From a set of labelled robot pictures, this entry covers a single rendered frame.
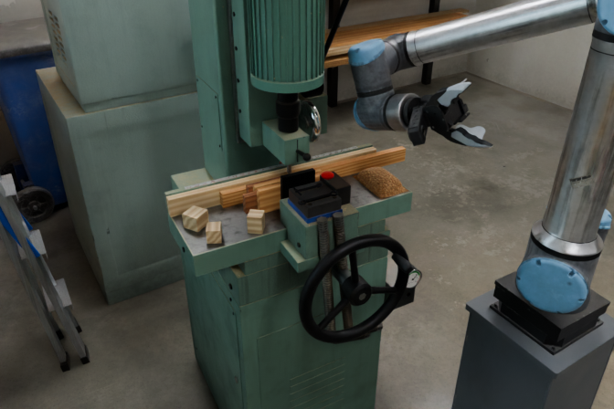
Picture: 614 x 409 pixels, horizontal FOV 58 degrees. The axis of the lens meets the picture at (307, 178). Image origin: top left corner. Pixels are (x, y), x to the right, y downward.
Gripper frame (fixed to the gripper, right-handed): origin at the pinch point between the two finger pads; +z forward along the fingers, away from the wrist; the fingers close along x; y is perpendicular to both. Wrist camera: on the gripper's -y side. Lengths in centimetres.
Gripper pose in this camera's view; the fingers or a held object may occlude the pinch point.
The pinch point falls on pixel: (481, 117)
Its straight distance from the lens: 119.3
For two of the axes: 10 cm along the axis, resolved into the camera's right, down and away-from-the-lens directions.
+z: 5.9, 0.9, -8.0
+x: 4.3, 8.1, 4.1
